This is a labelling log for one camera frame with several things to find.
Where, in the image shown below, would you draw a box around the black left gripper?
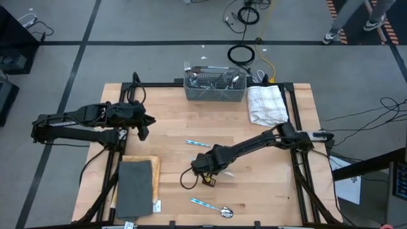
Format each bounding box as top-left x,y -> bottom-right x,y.
122,103 -> 157,130

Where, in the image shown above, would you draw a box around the grey plastic silverware basket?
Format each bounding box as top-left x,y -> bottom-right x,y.
183,65 -> 248,102

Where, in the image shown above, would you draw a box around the tan wooden board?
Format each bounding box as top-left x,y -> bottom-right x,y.
111,155 -> 162,209

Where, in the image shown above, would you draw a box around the dark grey mat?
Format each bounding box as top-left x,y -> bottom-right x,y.
114,160 -> 154,219

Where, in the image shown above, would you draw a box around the white checked dish towel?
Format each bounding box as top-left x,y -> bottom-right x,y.
246,85 -> 289,128

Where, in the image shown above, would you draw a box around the white paper sheet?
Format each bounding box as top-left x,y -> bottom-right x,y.
329,155 -> 362,205

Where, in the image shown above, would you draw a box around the black box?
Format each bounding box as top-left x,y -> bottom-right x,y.
0,79 -> 20,128

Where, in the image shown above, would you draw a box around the black cabinet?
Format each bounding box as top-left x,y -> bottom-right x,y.
0,6 -> 41,76

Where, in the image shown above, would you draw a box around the black bar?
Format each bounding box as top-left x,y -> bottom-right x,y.
332,148 -> 407,181

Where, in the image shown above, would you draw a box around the tablet screen on stand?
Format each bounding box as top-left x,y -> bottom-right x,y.
386,160 -> 407,226

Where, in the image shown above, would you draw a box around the person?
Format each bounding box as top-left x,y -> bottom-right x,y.
322,0 -> 397,45

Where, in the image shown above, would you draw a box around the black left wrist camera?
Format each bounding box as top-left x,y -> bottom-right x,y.
137,124 -> 150,142

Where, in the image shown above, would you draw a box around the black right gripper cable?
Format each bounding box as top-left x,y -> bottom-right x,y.
179,167 -> 200,191

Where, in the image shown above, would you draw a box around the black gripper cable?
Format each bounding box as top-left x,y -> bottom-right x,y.
179,167 -> 200,191
126,82 -> 148,106

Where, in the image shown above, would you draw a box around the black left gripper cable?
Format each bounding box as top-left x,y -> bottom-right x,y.
126,82 -> 148,106

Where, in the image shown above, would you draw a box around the black aluminium table frame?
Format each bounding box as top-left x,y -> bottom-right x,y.
71,72 -> 344,229

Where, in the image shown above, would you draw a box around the black cable coil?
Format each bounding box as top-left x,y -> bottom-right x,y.
237,5 -> 260,25
226,44 -> 256,67

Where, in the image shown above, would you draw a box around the yellow floor cable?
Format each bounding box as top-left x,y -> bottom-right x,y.
254,0 -> 277,84

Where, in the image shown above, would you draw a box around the thin black floor cables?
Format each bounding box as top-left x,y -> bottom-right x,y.
321,97 -> 407,147

